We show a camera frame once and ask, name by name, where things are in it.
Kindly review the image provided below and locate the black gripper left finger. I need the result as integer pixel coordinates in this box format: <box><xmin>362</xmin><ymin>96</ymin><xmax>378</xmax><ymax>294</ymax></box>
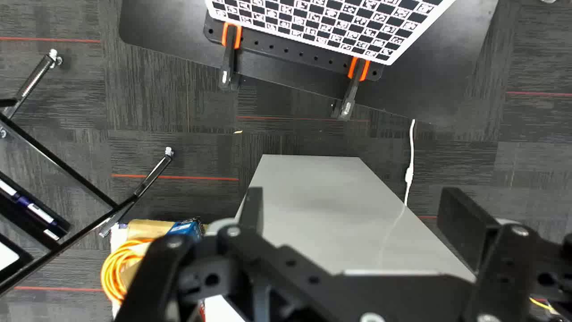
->
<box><xmin>115</xmin><ymin>187</ymin><xmax>335</xmax><ymax>322</ymax></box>

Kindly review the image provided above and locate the left orange-handled clamp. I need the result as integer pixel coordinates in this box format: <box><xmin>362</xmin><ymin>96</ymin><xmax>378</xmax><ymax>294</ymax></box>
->
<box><xmin>219</xmin><ymin>22</ymin><xmax>242</xmax><ymax>90</ymax></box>

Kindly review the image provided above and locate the black metal frame stand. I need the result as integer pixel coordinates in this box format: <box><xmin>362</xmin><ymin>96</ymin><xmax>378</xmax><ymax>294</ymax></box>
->
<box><xmin>0</xmin><ymin>49</ymin><xmax>174</xmax><ymax>294</ymax></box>

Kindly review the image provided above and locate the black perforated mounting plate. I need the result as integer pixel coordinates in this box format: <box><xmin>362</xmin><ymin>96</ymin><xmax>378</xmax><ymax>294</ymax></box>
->
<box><xmin>203</xmin><ymin>15</ymin><xmax>383</xmax><ymax>83</ymax></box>

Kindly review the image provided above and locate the white hanging cable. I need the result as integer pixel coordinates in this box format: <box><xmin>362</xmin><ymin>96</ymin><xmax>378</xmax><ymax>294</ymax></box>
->
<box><xmin>373</xmin><ymin>119</ymin><xmax>417</xmax><ymax>266</ymax></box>

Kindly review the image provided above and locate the right orange-handled clamp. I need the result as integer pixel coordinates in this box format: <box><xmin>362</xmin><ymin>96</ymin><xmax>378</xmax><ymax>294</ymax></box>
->
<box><xmin>332</xmin><ymin>58</ymin><xmax>369</xmax><ymax>121</ymax></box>

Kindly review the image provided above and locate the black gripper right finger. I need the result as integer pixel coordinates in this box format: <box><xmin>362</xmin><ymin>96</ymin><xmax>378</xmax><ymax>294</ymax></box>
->
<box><xmin>437</xmin><ymin>189</ymin><xmax>572</xmax><ymax>322</ymax></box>

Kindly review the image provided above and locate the coiled yellow cable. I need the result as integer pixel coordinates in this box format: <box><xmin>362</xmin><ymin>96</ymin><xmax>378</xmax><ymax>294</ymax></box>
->
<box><xmin>97</xmin><ymin>239</ymin><xmax>156</xmax><ymax>305</ymax></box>

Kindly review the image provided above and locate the orange-handled clamp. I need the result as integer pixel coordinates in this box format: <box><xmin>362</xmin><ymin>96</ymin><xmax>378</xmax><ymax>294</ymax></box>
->
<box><xmin>219</xmin><ymin>22</ymin><xmax>242</xmax><ymax>90</ymax></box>
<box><xmin>332</xmin><ymin>58</ymin><xmax>369</xmax><ymax>121</ymax></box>

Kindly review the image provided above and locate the checkered calibration board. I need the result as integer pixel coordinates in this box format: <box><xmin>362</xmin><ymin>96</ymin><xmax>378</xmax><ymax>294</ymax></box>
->
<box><xmin>203</xmin><ymin>0</ymin><xmax>455</xmax><ymax>67</ymax></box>

